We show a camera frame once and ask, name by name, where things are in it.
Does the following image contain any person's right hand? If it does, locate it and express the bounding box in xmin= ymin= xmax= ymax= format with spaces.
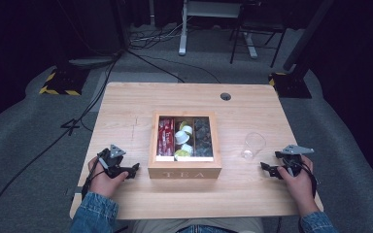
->
xmin=277 ymin=154 xmax=320 ymax=217

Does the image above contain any row of red tea packets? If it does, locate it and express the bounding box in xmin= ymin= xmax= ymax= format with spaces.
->
xmin=156 ymin=117 xmax=176 ymax=157

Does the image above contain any dark upright stand pole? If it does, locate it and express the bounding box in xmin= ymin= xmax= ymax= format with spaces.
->
xmin=110 ymin=0 xmax=131 ymax=54

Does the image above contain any dark slanted stand pole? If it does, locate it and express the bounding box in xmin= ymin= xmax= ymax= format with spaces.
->
xmin=283 ymin=0 xmax=335 ymax=72

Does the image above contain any pile of dark tea bags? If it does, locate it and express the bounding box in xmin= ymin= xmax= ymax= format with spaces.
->
xmin=193 ymin=117 xmax=214 ymax=158

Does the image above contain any black metal chair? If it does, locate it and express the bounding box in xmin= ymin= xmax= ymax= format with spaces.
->
xmin=228 ymin=0 xmax=288 ymax=69

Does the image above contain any black yellow striped stand base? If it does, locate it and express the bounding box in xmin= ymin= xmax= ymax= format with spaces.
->
xmin=268 ymin=71 xmax=313 ymax=99
xmin=39 ymin=66 xmax=90 ymax=97

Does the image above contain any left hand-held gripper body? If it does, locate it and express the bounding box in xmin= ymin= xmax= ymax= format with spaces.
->
xmin=97 ymin=144 xmax=126 ymax=179

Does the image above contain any large white creamer capsule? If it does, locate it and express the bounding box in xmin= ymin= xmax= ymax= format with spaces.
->
xmin=174 ymin=130 xmax=190 ymax=146

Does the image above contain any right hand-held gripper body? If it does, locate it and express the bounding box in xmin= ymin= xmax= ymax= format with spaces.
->
xmin=274 ymin=144 xmax=315 ymax=178

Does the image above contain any person's left hand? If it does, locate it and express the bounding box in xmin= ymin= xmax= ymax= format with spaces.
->
xmin=87 ymin=157 xmax=129 ymax=199

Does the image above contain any long black floor cable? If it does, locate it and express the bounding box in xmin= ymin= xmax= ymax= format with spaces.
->
xmin=0 ymin=51 xmax=121 ymax=227

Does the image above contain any bundle of floor cables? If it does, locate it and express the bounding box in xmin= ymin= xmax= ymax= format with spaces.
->
xmin=128 ymin=18 xmax=188 ymax=50

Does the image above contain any left hand-held gripper black cable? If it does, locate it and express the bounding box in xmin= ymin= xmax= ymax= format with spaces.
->
xmin=81 ymin=157 xmax=107 ymax=199

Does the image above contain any clear plastic cup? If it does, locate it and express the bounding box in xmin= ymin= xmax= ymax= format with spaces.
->
xmin=240 ymin=131 xmax=267 ymax=161

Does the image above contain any hand-held gripper black cable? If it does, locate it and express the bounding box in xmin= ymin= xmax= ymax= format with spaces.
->
xmin=81 ymin=157 xmax=107 ymax=199
xmin=295 ymin=159 xmax=319 ymax=199

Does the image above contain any right hand-held gripper black cable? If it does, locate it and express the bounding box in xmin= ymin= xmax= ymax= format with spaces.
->
xmin=295 ymin=159 xmax=319 ymax=199

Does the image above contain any white desk frame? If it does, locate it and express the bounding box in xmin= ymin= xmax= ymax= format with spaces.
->
xmin=178 ymin=0 xmax=259 ymax=59

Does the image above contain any wooden tea box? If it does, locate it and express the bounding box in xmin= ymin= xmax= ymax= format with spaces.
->
xmin=148 ymin=111 xmax=222 ymax=180

